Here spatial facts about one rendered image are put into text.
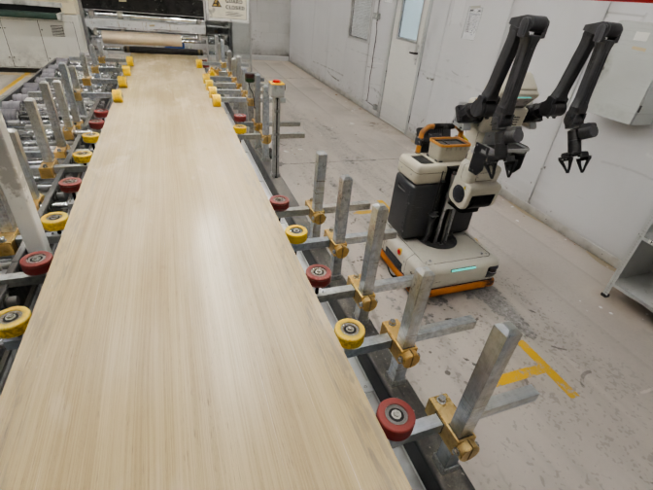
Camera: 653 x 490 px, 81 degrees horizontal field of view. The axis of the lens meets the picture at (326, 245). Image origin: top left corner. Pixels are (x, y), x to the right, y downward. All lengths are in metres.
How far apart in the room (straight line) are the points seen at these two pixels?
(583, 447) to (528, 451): 0.27
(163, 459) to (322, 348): 0.40
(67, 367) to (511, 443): 1.78
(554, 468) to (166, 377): 1.70
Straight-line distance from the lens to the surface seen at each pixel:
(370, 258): 1.15
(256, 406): 0.87
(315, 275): 1.17
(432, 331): 1.16
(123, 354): 1.01
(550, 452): 2.19
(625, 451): 2.41
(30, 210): 1.45
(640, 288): 3.39
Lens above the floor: 1.62
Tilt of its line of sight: 33 degrees down
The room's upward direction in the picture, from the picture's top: 6 degrees clockwise
